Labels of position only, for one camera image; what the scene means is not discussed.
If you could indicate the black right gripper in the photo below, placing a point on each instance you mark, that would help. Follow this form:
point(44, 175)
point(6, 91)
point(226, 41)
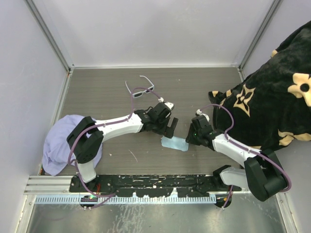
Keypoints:
point(190, 139)

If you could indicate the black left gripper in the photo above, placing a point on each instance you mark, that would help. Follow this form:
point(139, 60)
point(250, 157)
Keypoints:
point(169, 133)

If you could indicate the light blue cleaning cloth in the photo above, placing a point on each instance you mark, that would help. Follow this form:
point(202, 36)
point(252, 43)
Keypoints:
point(175, 143)

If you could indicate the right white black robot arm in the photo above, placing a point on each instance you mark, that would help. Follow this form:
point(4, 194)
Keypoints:
point(261, 172)

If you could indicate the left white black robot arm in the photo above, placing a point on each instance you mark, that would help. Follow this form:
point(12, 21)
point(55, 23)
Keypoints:
point(87, 137)

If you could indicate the white rectangular sunglasses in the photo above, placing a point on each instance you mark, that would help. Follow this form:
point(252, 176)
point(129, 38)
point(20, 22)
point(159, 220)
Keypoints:
point(138, 92)

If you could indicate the black floral plush blanket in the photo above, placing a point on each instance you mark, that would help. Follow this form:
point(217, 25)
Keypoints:
point(272, 106)

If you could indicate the lavender crumpled cloth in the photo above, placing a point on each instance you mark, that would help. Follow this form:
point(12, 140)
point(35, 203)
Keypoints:
point(56, 149)

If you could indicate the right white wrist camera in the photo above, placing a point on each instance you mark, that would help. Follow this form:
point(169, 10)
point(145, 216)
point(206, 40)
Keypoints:
point(200, 113)

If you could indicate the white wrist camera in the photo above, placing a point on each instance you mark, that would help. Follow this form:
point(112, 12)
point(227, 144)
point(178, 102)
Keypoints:
point(169, 105)
point(200, 113)

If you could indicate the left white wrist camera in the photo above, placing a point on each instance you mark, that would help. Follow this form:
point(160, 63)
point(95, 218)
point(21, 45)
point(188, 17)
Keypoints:
point(169, 105)

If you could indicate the black paint-splattered base plate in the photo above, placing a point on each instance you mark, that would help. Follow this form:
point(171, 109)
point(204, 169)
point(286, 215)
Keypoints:
point(157, 185)

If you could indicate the slotted white cable duct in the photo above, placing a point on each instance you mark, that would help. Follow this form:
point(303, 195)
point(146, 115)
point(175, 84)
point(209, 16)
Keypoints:
point(93, 200)

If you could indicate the left aluminium frame post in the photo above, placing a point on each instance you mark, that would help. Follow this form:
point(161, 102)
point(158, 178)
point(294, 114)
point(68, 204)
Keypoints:
point(49, 35)

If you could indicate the aluminium frame post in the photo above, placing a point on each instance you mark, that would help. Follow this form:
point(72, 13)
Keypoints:
point(259, 33)
point(49, 35)

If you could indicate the aluminium front rail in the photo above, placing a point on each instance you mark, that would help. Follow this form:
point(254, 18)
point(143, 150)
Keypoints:
point(67, 184)

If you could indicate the right aluminium frame post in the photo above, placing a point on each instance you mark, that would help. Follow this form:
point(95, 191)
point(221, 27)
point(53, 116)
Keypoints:
point(259, 33)

